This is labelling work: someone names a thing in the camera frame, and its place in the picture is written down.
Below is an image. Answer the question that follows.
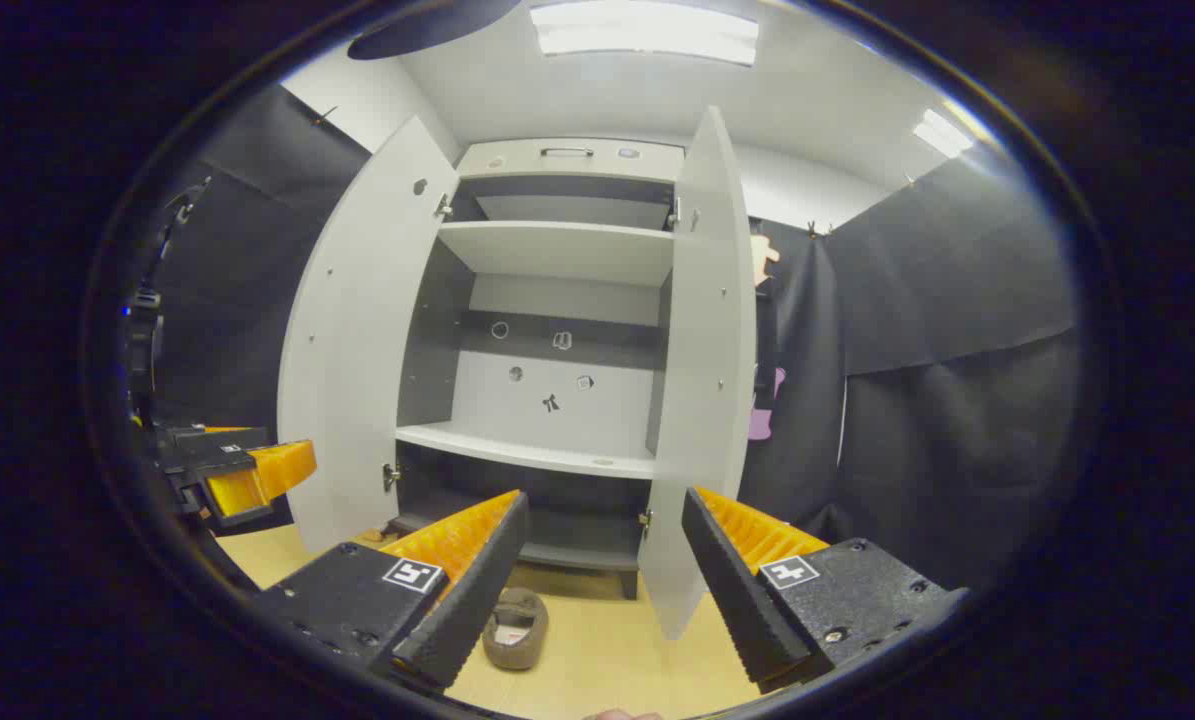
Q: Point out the brown fuzzy shoe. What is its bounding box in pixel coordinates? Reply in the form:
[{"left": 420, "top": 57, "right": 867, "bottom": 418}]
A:
[{"left": 482, "top": 587, "right": 550, "bottom": 671}]

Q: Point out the large ceiling light panel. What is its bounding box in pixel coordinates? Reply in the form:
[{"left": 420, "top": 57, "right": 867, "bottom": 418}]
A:
[{"left": 532, "top": 0, "right": 760, "bottom": 67}]

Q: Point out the black backdrop cloth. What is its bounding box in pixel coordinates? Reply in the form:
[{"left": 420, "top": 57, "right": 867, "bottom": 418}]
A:
[{"left": 122, "top": 85, "right": 1083, "bottom": 596}]

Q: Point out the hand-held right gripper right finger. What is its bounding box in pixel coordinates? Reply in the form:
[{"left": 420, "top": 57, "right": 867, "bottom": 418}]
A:
[{"left": 681, "top": 486, "right": 968, "bottom": 693}]

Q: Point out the grey shoe cabinet door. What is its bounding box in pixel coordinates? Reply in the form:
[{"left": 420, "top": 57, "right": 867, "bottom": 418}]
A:
[
  {"left": 277, "top": 115, "right": 460, "bottom": 556},
  {"left": 640, "top": 105, "right": 758, "bottom": 641}
]

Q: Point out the small ceiling light panel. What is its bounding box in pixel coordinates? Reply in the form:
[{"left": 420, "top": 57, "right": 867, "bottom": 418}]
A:
[{"left": 912, "top": 108, "right": 975, "bottom": 159}]

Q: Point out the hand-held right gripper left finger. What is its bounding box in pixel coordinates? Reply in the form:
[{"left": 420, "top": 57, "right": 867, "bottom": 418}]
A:
[{"left": 252, "top": 488, "right": 530, "bottom": 693}]

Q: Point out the grey shoe cabinet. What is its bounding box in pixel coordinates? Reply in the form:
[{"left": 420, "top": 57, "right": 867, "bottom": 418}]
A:
[{"left": 392, "top": 138, "right": 688, "bottom": 601}]

